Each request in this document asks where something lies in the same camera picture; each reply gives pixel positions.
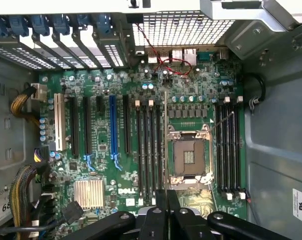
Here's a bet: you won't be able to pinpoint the RAM slot white latches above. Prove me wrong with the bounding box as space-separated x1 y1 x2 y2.
134 99 145 207
222 96 234 201
148 99 157 206
234 95 247 201

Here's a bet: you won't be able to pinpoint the RAM slot black latches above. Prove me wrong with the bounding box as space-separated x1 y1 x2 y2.
142 106 150 198
228 103 236 193
215 103 223 193
155 106 164 191

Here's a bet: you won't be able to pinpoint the metal CPU socket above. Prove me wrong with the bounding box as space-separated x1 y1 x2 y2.
165 123 216 187

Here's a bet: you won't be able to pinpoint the silver finned heat sink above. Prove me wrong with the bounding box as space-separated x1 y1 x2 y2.
72 178 105 211

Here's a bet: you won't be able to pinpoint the long black expansion slot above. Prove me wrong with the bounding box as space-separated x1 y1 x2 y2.
122 94 132 155
69 96 80 157
82 96 95 169

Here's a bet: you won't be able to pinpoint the blue expansion slot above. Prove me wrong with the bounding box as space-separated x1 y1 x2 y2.
108 94 123 171

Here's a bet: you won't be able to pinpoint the green Dell motherboard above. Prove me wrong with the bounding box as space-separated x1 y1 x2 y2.
38 47 248 221

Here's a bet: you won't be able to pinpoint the thin metal locking lever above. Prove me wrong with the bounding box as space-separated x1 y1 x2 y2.
210 111 235 131

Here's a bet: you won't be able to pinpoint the white case label sticker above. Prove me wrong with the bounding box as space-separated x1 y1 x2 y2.
291 187 302 224

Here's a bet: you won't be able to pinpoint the open grey PC case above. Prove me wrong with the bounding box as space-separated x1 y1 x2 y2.
0 0 302 240

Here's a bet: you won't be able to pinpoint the short black expansion slot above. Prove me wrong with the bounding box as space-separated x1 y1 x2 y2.
95 95 105 114

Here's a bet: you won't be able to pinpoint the white expansion slot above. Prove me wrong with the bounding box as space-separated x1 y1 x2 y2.
53 92 67 152

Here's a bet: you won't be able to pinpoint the silver power supply unit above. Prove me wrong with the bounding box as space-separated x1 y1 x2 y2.
0 53 41 235

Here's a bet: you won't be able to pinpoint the black wire plug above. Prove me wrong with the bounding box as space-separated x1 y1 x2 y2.
61 200 85 225

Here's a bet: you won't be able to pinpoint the yellow black wire bundle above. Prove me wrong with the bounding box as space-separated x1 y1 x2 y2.
8 163 41 240
10 83 49 127

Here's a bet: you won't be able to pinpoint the black curved wire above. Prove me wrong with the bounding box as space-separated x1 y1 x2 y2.
0 217 67 237

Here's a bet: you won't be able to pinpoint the thick black looped wire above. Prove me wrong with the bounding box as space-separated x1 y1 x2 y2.
245 73 267 104

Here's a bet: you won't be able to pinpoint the red black twisted wire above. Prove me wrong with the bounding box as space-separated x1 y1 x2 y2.
135 22 193 76

